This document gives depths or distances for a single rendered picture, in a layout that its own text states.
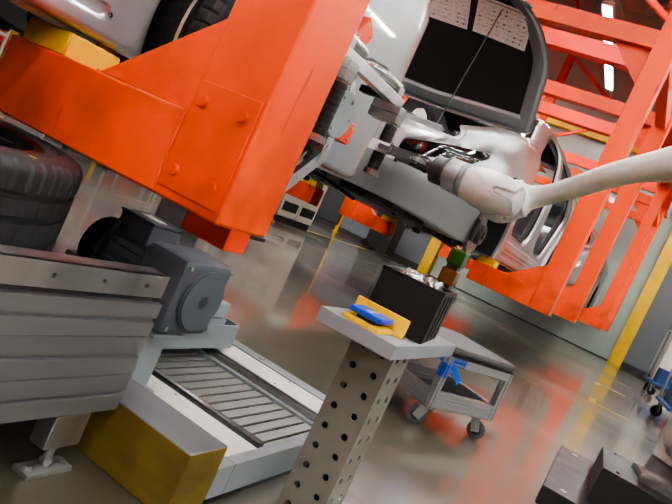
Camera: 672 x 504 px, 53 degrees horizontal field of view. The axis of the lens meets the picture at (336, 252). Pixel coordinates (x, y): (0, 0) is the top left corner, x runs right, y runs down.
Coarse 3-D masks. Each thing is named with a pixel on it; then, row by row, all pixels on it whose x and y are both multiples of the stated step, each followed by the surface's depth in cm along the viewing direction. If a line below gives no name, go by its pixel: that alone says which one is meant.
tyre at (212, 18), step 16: (176, 0) 158; (192, 0) 156; (208, 0) 155; (224, 0) 154; (160, 16) 159; (176, 16) 157; (192, 16) 155; (208, 16) 153; (224, 16) 155; (160, 32) 158; (192, 32) 154; (144, 48) 160
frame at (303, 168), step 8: (352, 88) 199; (312, 144) 202; (320, 144) 200; (328, 144) 202; (304, 152) 200; (312, 152) 200; (320, 152) 200; (328, 152) 203; (304, 160) 197; (312, 160) 198; (320, 160) 201; (296, 168) 194; (304, 168) 196; (312, 168) 200; (296, 176) 195; (304, 176) 198; (288, 184) 192
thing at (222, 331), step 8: (216, 320) 204; (224, 320) 208; (208, 328) 192; (216, 328) 196; (224, 328) 200; (232, 328) 203; (184, 336) 184; (192, 336) 187; (200, 336) 191; (208, 336) 194; (216, 336) 198; (224, 336) 201; (232, 336) 205; (168, 344) 180; (176, 344) 183; (184, 344) 186; (192, 344) 189; (200, 344) 192; (208, 344) 196; (216, 344) 200; (224, 344) 203
